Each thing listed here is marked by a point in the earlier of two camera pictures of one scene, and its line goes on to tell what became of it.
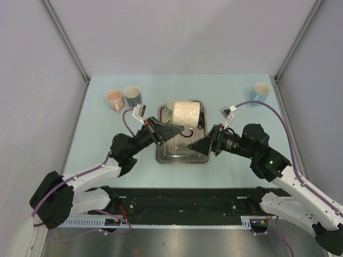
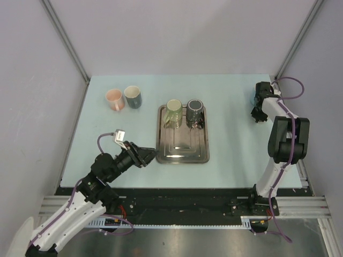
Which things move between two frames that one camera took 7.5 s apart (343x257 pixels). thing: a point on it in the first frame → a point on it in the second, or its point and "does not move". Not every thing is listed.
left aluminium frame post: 69,45 does not move
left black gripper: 161,132 → 148,153
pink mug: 115,99 does not move
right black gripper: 210,142 → 256,116
